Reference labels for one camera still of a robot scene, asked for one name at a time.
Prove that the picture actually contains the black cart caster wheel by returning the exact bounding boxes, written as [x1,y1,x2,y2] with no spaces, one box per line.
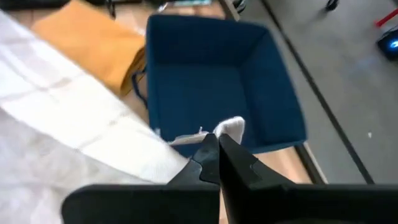
[325,0,340,12]

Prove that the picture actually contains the mustard yellow towel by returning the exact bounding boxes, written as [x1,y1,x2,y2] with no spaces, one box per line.
[30,0,147,97]

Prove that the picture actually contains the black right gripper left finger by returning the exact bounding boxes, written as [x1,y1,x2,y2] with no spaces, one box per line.
[61,133,221,224]

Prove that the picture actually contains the red metal bar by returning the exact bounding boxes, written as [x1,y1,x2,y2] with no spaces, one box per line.
[374,8,398,28]

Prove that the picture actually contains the plain white towel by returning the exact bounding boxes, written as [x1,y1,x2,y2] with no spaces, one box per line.
[0,9,246,224]

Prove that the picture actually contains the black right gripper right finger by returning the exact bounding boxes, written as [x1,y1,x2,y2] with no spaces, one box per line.
[220,134,398,224]

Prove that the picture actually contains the black aluminium rig frame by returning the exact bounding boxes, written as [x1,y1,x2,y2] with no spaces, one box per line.
[294,143,329,185]

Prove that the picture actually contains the black device with blue light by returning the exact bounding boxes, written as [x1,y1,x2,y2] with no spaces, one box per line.
[376,26,398,62]

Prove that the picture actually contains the navy fabric storage bin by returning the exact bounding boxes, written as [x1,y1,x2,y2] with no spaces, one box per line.
[132,14,308,158]

